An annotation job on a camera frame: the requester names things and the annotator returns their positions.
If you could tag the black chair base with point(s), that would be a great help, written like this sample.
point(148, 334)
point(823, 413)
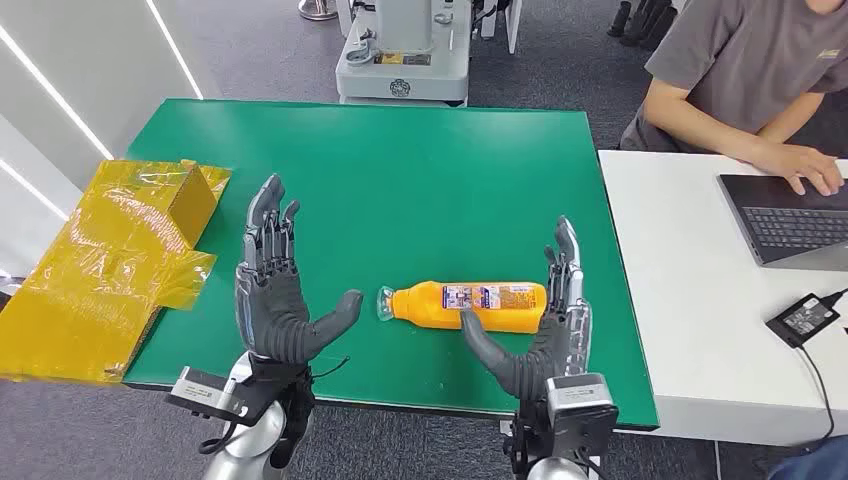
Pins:
point(639, 23)

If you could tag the orange juice bottle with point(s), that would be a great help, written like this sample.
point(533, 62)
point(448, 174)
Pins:
point(424, 305)

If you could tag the white frame post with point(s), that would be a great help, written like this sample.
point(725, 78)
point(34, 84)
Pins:
point(514, 26)

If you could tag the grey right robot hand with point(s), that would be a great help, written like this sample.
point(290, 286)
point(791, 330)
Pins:
point(540, 364)

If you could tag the person's right hand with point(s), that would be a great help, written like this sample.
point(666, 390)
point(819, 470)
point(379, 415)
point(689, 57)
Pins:
point(795, 166)

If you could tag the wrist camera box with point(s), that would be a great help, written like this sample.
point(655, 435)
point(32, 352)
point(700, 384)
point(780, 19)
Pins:
point(576, 397)
point(199, 391)

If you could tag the chrome stand base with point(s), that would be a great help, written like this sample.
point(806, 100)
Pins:
point(318, 9)

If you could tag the person's right forearm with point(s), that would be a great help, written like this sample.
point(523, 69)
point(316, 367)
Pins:
point(702, 126)

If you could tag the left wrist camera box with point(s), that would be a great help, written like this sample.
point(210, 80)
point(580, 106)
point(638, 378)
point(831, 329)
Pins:
point(199, 391)

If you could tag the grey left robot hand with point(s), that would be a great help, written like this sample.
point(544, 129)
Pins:
point(278, 311)

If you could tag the yellow taped cardboard box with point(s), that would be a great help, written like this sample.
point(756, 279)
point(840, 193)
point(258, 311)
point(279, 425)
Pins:
point(99, 265)

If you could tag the blue fabric object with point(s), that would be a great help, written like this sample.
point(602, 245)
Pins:
point(815, 460)

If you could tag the grey robot base machine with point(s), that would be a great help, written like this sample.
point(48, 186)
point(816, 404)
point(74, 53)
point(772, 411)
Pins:
point(404, 73)

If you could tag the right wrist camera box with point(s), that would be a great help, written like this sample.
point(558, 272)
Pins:
point(576, 397)

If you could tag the black power adapter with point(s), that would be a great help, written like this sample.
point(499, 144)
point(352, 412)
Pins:
point(805, 319)

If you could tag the dark grey laptop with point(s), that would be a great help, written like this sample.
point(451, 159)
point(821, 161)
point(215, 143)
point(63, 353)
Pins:
point(795, 225)

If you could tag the seated person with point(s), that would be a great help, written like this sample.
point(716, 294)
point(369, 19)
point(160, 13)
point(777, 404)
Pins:
point(742, 60)

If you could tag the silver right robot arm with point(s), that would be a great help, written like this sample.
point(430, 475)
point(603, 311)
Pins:
point(553, 472)

